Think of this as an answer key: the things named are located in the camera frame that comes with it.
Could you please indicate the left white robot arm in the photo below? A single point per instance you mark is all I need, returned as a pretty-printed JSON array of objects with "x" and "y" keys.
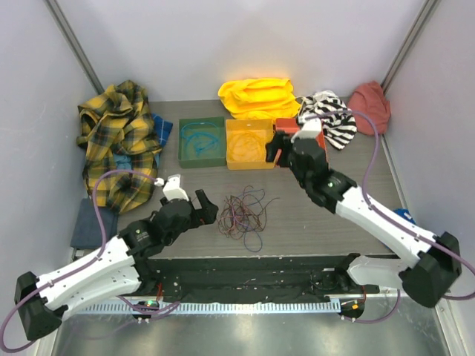
[{"x": 120, "y": 267}]

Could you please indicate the white slotted cable duct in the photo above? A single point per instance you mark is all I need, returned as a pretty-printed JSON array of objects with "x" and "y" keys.
[{"x": 119, "y": 307}]

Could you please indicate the green plastic bin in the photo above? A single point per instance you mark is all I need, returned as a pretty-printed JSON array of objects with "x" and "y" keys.
[{"x": 202, "y": 142}]

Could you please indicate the pink red cloth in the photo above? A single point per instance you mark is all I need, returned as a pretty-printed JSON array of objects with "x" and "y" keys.
[{"x": 369, "y": 99}]

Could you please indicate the yellow cloth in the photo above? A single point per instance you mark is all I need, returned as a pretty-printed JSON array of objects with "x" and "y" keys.
[{"x": 264, "y": 98}]

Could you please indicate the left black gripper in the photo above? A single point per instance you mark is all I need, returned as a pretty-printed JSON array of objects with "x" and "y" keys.
[{"x": 206, "y": 215}]

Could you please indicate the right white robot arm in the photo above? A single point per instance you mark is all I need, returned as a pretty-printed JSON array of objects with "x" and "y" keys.
[{"x": 426, "y": 266}]

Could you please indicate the blue checked cloth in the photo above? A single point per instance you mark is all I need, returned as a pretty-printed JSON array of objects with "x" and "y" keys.
[{"x": 162, "y": 128}]

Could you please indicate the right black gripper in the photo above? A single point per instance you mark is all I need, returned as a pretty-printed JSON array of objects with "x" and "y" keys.
[{"x": 280, "y": 141}]

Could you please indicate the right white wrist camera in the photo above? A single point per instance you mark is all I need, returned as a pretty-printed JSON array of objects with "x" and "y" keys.
[{"x": 311, "y": 129}]

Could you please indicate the black white striped cloth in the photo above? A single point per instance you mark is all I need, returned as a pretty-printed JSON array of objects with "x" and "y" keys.
[{"x": 338, "y": 123}]

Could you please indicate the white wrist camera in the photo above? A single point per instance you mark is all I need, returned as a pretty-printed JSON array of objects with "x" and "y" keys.
[
  {"x": 311, "y": 129},
  {"x": 172, "y": 188}
]

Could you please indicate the yellow plaid shirt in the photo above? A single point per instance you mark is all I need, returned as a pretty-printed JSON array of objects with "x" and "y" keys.
[{"x": 119, "y": 122}]

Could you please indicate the blue cloth right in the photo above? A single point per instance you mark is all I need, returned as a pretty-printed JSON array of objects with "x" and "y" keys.
[{"x": 405, "y": 214}]

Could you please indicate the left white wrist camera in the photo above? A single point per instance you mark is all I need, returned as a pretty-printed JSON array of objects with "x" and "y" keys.
[{"x": 172, "y": 188}]

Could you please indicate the red plastic bin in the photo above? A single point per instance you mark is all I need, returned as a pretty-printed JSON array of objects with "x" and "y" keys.
[{"x": 290, "y": 127}]

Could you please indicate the black base mat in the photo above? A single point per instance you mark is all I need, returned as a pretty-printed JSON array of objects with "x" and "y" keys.
[{"x": 250, "y": 280}]

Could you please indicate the grey blue folded cloth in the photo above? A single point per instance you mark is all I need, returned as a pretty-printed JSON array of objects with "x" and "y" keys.
[{"x": 87, "y": 233}]

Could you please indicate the yellow plastic bin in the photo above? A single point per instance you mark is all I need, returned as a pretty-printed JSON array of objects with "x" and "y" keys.
[{"x": 245, "y": 144}]

